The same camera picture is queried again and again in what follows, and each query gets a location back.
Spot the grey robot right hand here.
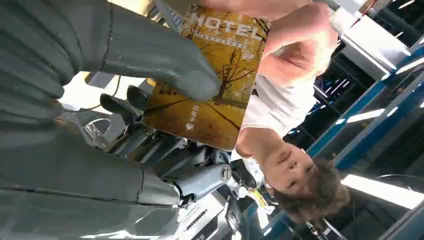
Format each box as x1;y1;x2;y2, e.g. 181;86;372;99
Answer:
0;0;233;240

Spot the person's hand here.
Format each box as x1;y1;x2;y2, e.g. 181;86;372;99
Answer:
200;0;314;21

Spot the ribbed grey right arm sleeve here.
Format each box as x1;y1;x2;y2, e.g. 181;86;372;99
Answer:
0;0;113;133

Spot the person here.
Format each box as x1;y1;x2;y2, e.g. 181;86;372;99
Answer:
200;0;351;226

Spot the white vented device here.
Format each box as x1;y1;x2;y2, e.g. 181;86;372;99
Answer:
177;191;233;240

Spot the white box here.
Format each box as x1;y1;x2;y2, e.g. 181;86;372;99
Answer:
329;6;412;82

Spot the blue metal frame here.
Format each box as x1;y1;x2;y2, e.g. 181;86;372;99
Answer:
264;43;424;240

